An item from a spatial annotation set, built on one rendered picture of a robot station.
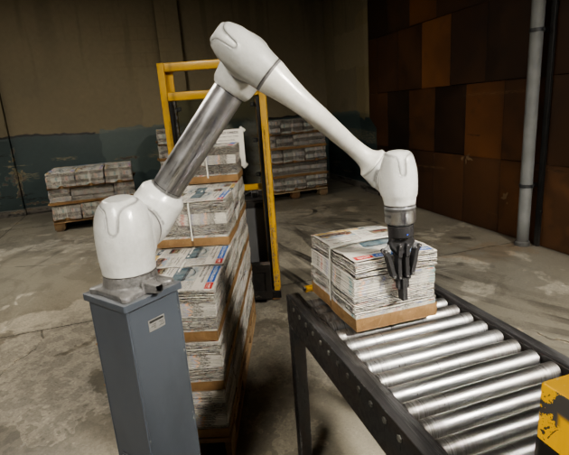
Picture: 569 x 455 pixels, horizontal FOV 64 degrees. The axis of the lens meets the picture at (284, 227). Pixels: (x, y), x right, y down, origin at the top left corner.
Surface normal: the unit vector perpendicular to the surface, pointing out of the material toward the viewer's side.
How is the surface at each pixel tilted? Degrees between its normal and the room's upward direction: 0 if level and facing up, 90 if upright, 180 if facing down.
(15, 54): 90
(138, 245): 88
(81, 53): 90
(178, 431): 90
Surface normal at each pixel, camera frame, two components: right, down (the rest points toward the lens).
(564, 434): -0.95, 0.14
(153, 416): 0.81, 0.10
